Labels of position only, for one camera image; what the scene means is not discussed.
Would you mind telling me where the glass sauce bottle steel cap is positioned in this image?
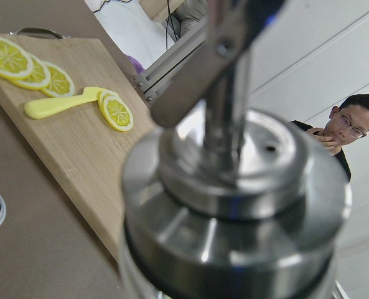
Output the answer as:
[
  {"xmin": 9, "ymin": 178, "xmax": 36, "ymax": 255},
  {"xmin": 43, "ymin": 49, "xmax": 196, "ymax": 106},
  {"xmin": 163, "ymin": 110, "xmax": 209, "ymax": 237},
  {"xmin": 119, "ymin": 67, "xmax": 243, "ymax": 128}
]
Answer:
[{"xmin": 119, "ymin": 1, "xmax": 352, "ymax": 298}]

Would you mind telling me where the yellow lemon slice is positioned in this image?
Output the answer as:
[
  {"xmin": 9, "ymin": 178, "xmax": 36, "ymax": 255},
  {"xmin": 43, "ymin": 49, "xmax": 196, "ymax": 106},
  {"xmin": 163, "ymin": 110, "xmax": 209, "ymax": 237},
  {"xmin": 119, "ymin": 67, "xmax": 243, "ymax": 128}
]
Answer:
[
  {"xmin": 0, "ymin": 37, "xmax": 34, "ymax": 80},
  {"xmin": 40, "ymin": 62, "xmax": 75, "ymax": 97},
  {"xmin": 98, "ymin": 90, "xmax": 134, "ymax": 132},
  {"xmin": 10, "ymin": 54, "xmax": 51, "ymax": 90}
]

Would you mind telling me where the purple cloth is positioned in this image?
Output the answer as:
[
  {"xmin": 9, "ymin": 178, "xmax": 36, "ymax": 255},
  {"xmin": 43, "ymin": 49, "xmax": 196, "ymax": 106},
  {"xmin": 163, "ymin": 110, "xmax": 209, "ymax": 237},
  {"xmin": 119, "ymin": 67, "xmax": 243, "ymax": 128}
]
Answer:
[{"xmin": 125, "ymin": 54, "xmax": 145, "ymax": 76}]

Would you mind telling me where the wooden cutting board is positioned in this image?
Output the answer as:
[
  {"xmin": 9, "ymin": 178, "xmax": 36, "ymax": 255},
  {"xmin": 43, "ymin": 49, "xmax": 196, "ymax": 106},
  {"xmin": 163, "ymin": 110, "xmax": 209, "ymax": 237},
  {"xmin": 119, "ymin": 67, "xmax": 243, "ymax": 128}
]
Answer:
[{"xmin": 0, "ymin": 35, "xmax": 154, "ymax": 257}]

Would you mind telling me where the yellow plastic knife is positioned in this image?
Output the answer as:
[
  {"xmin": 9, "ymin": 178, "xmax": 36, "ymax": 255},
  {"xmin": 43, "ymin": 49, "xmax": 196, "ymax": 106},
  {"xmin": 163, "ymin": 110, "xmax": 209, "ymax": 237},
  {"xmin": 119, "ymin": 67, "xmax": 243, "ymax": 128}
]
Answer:
[{"xmin": 24, "ymin": 87, "xmax": 104, "ymax": 120}]

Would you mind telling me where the person in black shirt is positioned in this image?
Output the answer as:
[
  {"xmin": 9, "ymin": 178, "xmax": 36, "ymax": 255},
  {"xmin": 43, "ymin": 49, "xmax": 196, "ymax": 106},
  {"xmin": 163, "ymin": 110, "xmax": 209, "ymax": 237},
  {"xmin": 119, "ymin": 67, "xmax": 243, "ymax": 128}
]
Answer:
[{"xmin": 291, "ymin": 93, "xmax": 369, "ymax": 181}]

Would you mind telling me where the aluminium frame post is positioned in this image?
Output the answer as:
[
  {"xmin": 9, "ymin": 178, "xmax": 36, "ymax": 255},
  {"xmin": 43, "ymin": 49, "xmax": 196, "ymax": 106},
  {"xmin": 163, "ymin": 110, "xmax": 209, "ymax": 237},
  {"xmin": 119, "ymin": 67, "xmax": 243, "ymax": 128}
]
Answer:
[{"xmin": 134, "ymin": 19, "xmax": 207, "ymax": 103}]

